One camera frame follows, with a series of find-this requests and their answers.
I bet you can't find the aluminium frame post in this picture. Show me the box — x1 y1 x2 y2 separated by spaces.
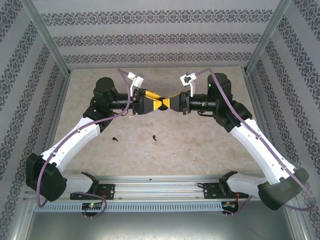
21 0 73 76
244 0 293 73

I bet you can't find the aluminium table side rail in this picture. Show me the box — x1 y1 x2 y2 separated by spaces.
42 73 72 153
243 71 278 151

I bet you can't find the slotted grey cable duct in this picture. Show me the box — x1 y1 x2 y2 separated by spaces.
33 201 224 213

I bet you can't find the grey metal sheet panel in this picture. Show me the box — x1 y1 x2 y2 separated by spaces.
24 208 307 240

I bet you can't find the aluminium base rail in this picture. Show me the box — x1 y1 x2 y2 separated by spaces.
23 174 261 201

